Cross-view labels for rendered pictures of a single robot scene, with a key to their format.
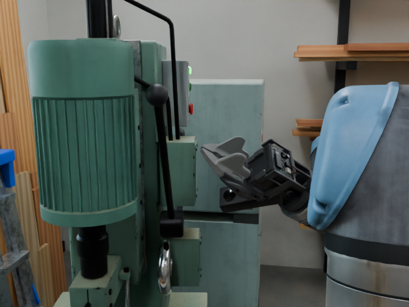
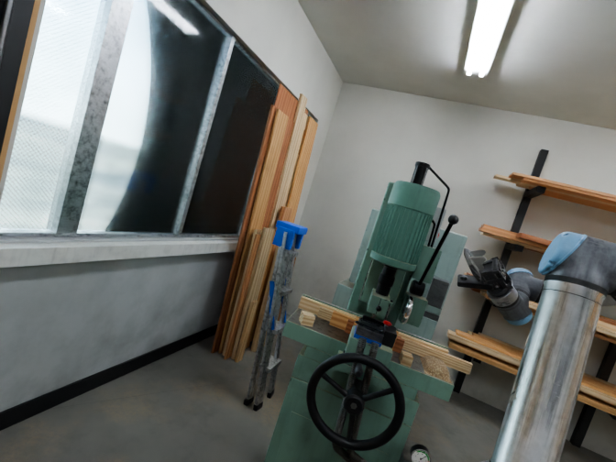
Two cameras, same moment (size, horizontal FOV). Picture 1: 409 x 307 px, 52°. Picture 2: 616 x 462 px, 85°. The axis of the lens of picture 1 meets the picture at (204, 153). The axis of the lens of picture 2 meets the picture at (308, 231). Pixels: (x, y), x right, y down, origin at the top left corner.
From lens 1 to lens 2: 0.66 m
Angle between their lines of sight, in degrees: 12
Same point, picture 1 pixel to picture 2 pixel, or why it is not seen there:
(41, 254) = not seen: hidden behind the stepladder
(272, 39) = (464, 214)
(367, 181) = (571, 258)
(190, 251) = (421, 306)
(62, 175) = (395, 240)
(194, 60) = not seen: hidden behind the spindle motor
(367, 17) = (537, 221)
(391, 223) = (576, 271)
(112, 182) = (413, 251)
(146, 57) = not seen: hidden behind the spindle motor
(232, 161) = (478, 259)
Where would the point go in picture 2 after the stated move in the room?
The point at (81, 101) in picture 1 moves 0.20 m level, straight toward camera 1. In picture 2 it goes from (416, 212) to (443, 215)
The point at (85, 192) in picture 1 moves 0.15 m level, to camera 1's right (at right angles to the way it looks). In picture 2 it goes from (402, 251) to (445, 265)
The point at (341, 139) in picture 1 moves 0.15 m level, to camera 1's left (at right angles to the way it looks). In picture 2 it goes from (566, 244) to (496, 223)
